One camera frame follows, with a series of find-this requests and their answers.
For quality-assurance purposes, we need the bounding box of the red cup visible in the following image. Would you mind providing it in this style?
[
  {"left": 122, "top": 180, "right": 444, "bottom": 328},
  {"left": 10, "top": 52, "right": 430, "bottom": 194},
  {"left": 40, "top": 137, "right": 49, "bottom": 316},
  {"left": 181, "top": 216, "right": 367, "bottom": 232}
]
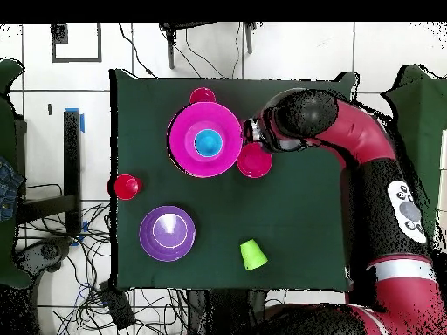
[{"left": 106, "top": 174, "right": 143, "bottom": 202}]

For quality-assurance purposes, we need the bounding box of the dark green tablecloth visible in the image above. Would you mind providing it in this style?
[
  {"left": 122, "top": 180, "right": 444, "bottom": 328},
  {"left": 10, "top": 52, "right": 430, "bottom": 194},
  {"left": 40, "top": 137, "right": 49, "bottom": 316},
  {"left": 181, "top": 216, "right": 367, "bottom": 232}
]
[{"left": 108, "top": 67, "right": 361, "bottom": 293}]

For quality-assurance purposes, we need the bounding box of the large magenta bowl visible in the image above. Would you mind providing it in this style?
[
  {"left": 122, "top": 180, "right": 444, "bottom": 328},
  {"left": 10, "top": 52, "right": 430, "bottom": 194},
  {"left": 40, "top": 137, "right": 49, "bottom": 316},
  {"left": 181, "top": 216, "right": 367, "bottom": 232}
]
[{"left": 167, "top": 101, "right": 244, "bottom": 179}]

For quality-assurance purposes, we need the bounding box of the small crimson pink bowl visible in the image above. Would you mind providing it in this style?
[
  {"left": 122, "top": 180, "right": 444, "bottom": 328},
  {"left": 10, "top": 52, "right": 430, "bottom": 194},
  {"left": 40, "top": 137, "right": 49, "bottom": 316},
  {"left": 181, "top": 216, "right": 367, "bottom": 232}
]
[{"left": 237, "top": 141, "right": 273, "bottom": 179}]

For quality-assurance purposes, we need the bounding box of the black metal bar stand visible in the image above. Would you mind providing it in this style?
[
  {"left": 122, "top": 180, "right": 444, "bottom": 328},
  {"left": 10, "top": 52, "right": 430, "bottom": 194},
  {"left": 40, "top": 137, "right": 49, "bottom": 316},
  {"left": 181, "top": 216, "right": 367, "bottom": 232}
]
[{"left": 17, "top": 110, "right": 82, "bottom": 236}]

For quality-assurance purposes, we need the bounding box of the purple bowl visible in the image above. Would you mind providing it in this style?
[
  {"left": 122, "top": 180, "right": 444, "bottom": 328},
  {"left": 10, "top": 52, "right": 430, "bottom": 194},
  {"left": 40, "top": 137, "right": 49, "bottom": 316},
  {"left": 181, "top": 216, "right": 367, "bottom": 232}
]
[{"left": 139, "top": 205, "right": 196, "bottom": 263}]

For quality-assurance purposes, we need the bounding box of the green cloth covered table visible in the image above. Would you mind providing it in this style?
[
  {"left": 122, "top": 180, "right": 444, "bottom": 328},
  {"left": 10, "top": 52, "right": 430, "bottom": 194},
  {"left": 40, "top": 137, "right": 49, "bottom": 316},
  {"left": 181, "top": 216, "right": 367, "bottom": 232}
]
[
  {"left": 0, "top": 56, "right": 34, "bottom": 289},
  {"left": 380, "top": 64, "right": 447, "bottom": 242}
]

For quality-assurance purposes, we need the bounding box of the tangle of black cables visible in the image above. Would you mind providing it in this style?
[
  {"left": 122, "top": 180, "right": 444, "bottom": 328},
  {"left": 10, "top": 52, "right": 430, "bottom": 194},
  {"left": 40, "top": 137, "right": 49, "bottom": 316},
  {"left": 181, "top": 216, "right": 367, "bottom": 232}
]
[{"left": 17, "top": 182, "right": 196, "bottom": 335}]

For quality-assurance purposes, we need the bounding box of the black cable with plug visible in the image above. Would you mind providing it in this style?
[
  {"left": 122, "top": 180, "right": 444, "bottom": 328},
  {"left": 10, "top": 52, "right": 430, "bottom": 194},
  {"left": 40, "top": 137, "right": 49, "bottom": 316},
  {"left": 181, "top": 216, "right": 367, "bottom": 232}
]
[{"left": 117, "top": 22, "right": 157, "bottom": 78}]

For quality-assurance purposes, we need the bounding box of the black office chair base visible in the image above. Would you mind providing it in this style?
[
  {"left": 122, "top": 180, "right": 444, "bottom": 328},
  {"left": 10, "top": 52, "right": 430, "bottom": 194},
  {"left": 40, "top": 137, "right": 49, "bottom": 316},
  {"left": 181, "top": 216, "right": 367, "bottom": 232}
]
[{"left": 15, "top": 236, "right": 72, "bottom": 275}]

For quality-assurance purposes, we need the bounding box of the grey square floor frame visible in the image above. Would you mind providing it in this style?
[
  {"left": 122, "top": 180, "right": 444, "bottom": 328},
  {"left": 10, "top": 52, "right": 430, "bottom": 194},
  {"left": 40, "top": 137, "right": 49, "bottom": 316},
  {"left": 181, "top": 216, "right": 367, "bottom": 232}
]
[{"left": 51, "top": 23, "right": 103, "bottom": 64}]

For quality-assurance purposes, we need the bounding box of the black power strip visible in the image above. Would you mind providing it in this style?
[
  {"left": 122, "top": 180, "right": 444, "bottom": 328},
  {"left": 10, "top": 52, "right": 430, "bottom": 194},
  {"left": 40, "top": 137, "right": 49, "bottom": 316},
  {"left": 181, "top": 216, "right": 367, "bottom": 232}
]
[{"left": 98, "top": 281, "right": 136, "bottom": 331}]

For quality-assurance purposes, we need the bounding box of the blue denim fabric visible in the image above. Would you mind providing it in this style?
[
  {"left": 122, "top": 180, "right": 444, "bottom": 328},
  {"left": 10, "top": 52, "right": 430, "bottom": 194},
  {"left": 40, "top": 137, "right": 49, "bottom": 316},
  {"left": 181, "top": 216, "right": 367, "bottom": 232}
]
[{"left": 0, "top": 155, "right": 24, "bottom": 223}]

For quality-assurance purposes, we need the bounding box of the blue cup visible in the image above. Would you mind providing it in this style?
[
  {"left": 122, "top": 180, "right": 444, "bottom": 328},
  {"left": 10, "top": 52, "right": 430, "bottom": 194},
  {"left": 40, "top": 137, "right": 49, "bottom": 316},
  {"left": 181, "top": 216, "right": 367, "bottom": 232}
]
[{"left": 194, "top": 128, "right": 224, "bottom": 158}]

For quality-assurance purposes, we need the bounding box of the crimson pink cup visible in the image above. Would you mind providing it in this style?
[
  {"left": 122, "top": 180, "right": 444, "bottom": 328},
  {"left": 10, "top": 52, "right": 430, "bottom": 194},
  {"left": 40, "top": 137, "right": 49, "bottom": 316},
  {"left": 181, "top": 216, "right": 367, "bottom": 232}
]
[{"left": 189, "top": 86, "right": 217, "bottom": 105}]

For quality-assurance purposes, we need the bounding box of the green cup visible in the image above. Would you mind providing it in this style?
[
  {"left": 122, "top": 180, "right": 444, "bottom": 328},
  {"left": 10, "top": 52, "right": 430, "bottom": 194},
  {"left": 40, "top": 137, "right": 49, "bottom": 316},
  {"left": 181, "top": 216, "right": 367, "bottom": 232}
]
[{"left": 239, "top": 238, "right": 269, "bottom": 272}]

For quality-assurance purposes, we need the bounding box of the dark metal legged stand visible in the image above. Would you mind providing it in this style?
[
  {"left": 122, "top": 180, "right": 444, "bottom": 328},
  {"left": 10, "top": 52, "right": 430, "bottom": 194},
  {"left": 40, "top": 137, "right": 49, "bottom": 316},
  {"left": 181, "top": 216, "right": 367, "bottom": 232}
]
[{"left": 158, "top": 21, "right": 258, "bottom": 70}]

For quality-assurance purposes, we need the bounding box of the white box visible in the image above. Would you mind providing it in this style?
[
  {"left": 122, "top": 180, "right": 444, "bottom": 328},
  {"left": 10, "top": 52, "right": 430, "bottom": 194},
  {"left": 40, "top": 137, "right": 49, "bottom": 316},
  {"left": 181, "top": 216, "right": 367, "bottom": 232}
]
[{"left": 434, "top": 128, "right": 447, "bottom": 252}]

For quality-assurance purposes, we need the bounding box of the blue tape strip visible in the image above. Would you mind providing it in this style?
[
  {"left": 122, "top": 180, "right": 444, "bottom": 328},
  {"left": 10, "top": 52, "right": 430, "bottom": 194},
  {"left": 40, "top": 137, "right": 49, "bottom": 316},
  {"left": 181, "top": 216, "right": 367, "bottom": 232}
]
[{"left": 65, "top": 106, "right": 86, "bottom": 134}]

